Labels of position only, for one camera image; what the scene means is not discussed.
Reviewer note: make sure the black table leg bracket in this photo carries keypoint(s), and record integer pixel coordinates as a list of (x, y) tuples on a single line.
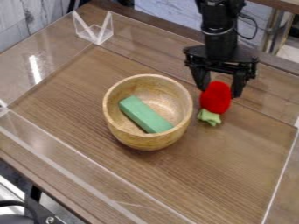
[(42, 215)]

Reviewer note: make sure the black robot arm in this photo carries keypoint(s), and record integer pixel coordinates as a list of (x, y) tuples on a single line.
[(221, 55)]

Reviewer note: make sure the green rectangular block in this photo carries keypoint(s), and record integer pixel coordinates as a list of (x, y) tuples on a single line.
[(144, 116)]

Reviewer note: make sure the wooden bowl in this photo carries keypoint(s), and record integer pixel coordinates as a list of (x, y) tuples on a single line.
[(169, 99)]

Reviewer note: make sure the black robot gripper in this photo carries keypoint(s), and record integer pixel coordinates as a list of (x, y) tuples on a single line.
[(202, 65)]

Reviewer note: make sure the red plush fruit green leaves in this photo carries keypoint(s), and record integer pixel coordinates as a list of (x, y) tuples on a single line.
[(216, 100)]

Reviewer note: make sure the metal table leg frame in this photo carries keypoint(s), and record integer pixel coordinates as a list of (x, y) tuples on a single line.
[(277, 31)]

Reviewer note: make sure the clear acrylic corner bracket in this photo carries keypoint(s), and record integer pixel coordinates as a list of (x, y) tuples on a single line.
[(94, 33)]

